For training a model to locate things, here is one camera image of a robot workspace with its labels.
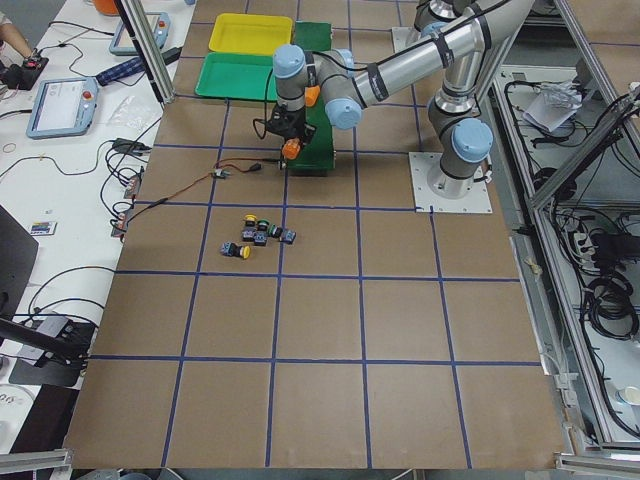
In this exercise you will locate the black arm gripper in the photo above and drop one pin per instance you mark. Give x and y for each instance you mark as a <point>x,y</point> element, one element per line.
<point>294,125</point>

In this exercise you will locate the orange cylinder with label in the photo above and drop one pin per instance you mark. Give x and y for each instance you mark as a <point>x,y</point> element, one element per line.
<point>291,149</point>

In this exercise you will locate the plain orange cylinder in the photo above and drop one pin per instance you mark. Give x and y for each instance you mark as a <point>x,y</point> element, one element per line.
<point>311,96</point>

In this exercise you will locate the green push button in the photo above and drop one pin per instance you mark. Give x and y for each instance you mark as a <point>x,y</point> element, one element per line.
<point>283,235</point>
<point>263,226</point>

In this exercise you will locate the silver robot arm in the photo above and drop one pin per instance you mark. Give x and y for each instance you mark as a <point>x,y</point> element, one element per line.
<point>457,37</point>

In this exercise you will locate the small controller circuit board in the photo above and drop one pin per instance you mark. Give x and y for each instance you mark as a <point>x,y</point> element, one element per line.
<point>220,173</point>

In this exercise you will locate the green plastic tray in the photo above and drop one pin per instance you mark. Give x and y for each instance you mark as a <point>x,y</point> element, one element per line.
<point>236,76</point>

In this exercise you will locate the green conveyor belt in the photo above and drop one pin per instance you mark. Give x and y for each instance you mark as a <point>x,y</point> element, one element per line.
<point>317,158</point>

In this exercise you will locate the yellow push button rear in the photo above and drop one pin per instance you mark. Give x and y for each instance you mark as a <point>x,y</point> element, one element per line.
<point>251,220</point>

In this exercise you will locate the yellow push button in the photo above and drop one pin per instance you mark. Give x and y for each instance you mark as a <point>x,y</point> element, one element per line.
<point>231,249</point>
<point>251,220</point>

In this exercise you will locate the yellow plastic tray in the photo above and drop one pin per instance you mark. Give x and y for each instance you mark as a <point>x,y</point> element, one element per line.
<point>250,34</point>

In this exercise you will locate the black push button block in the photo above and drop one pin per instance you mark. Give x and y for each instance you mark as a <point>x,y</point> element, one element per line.
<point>254,236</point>

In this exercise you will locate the yellow push button front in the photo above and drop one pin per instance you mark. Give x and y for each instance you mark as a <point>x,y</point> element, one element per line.
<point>231,249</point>

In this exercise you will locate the black power adapter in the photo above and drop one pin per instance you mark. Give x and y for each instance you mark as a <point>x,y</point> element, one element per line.
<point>171,55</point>

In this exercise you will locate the blue plaid umbrella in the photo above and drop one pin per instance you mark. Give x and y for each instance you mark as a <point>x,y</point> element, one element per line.
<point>122,70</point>

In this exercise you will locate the teach pendant near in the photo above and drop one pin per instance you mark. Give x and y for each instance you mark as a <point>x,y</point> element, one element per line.
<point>63,108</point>

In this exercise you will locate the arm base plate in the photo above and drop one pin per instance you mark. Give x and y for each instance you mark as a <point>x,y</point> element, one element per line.
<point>435,192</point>
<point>405,42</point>

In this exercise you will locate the aluminium frame post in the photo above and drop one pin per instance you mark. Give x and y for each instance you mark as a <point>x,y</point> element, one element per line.
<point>135,21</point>

